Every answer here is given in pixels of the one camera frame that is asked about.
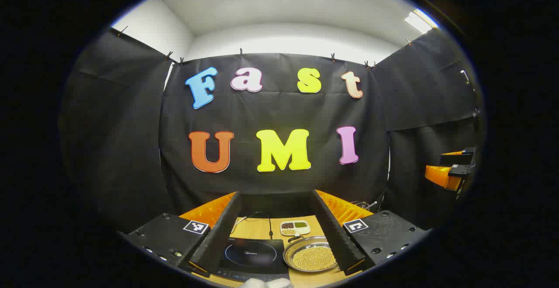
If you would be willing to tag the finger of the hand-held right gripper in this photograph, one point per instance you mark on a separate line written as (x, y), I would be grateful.
(441, 175)
(458, 159)

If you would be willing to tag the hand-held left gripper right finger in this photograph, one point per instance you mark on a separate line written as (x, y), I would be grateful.
(334, 235)

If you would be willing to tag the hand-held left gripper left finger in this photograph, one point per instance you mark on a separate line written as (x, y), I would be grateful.
(220, 235)

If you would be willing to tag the stainless steel pot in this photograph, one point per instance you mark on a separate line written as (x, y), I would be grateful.
(305, 241)

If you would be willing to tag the black induction cooktop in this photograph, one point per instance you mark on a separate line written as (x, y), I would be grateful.
(253, 253)

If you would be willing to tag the pile of soybeans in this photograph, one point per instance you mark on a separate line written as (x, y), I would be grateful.
(312, 258)

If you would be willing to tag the white divided bean dish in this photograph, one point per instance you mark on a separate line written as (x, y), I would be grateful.
(295, 228)

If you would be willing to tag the metal utensil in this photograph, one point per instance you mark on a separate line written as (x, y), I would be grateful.
(372, 204)

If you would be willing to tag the white cloth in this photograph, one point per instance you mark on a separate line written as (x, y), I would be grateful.
(266, 283)

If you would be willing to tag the small ceiling light panel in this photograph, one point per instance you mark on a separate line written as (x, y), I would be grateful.
(420, 21)

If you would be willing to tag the row of small cloth clips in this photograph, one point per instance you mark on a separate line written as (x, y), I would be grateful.
(240, 52)

